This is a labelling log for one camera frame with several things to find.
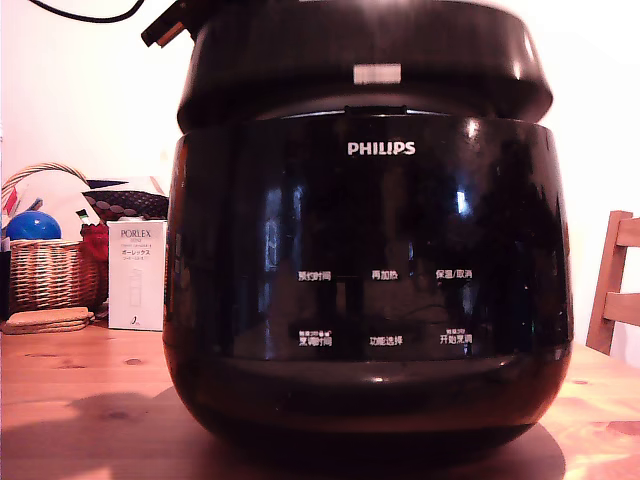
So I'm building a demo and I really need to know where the black cable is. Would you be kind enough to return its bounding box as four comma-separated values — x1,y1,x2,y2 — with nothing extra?
28,0,148,25

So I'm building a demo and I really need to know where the woven wicker basket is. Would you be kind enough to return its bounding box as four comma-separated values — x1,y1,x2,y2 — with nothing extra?
1,161,109,317

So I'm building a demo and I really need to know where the blue ball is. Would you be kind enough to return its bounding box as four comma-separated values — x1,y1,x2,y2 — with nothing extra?
5,210,63,242

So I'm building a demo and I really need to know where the dotted dark patterned cloth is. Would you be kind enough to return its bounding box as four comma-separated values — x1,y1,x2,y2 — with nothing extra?
83,189,171,222

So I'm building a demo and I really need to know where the cork coaster stack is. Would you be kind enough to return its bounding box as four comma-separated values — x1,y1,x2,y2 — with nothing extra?
0,307,96,336

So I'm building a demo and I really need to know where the black rice cooker lid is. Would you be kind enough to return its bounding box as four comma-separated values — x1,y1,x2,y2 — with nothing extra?
177,0,556,133

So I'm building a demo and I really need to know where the white Porlex box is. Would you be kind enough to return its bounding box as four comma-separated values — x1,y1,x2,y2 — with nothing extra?
107,218,169,332

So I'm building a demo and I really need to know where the red knitted item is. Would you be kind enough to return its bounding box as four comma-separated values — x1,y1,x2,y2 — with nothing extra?
80,223,111,275

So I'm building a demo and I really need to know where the black Philips rice cooker body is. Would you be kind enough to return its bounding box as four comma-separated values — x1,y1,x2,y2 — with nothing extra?
161,106,576,452

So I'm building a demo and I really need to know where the wooden chair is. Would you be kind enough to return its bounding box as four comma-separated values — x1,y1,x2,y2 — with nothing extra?
585,209,640,357

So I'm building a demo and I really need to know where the white paper sheet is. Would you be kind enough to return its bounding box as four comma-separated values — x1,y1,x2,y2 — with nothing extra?
8,168,100,227

